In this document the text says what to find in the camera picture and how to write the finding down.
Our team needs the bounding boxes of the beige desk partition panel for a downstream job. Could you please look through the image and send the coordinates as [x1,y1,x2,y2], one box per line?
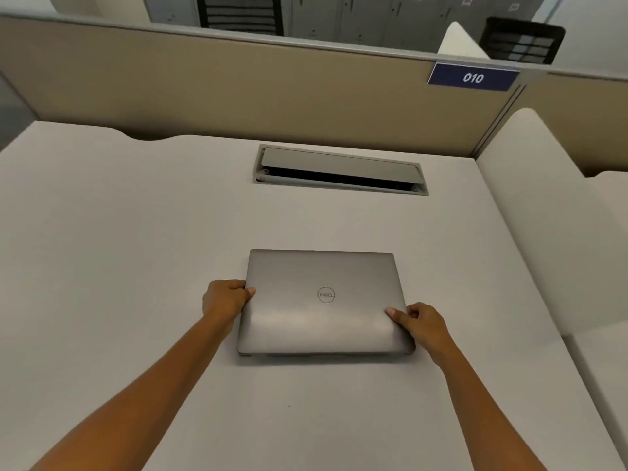
[0,13,628,178]

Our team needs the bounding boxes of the person's right forearm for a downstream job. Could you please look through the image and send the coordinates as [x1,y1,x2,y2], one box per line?
[426,338,548,471]

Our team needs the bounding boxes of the grey laptop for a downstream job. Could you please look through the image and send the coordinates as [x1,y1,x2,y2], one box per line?
[236,249,417,358]

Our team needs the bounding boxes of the grey desk cable hatch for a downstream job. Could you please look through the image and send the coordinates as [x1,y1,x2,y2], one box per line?
[253,144,429,196]

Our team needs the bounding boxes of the person's left hand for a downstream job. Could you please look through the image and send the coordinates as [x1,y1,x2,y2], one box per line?
[202,280,257,323]

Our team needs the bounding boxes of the person's right hand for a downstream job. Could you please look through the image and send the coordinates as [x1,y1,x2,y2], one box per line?
[386,302,458,359]

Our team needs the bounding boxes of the person's left forearm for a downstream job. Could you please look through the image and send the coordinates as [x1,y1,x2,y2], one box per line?
[29,309,242,471]

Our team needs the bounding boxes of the blue number sign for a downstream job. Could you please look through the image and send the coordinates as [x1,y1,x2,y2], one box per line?
[427,62,521,92]

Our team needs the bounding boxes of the grey locker cabinets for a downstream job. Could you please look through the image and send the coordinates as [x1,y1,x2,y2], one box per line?
[141,0,552,50]

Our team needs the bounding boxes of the black mesh office chair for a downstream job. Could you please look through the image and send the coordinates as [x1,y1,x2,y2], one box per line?
[478,17,566,64]
[195,0,285,37]

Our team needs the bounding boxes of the white side divider panel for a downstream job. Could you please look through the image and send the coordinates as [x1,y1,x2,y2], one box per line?
[475,108,628,337]

